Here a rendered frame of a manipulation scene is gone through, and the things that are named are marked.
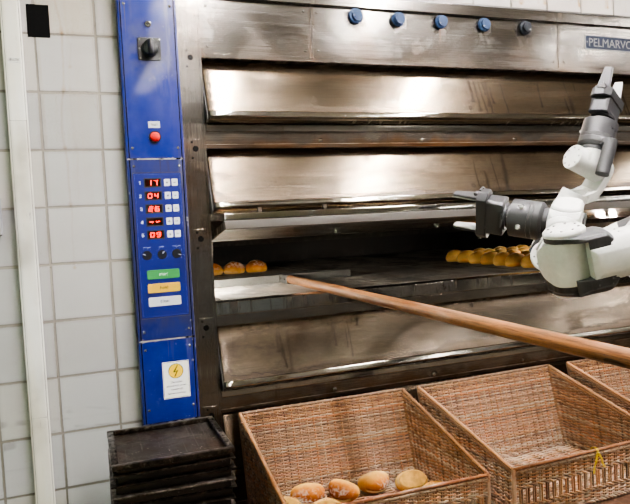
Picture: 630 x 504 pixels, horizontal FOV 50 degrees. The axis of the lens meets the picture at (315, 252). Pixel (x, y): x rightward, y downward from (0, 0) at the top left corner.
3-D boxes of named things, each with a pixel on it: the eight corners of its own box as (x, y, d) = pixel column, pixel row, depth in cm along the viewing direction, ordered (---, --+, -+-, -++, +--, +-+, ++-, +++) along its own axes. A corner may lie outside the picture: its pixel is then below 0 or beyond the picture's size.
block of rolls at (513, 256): (442, 261, 311) (441, 249, 311) (526, 254, 328) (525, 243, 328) (528, 268, 255) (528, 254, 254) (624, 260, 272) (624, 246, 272)
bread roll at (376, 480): (388, 466, 201) (396, 482, 197) (383, 479, 205) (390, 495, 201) (358, 472, 198) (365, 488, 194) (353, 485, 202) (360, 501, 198)
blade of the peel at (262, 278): (350, 276, 260) (350, 269, 260) (210, 288, 240) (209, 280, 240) (317, 270, 293) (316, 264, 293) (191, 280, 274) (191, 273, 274)
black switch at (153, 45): (138, 60, 183) (136, 20, 183) (161, 60, 186) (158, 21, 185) (140, 56, 180) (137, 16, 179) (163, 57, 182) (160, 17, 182)
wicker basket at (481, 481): (239, 502, 200) (234, 410, 199) (407, 469, 219) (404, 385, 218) (290, 582, 154) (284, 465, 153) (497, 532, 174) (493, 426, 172)
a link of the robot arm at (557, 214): (551, 232, 156) (543, 250, 144) (555, 195, 153) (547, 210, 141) (580, 235, 153) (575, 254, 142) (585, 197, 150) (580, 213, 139)
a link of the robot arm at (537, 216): (522, 250, 153) (574, 258, 148) (526, 205, 149) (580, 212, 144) (534, 236, 162) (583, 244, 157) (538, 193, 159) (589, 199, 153)
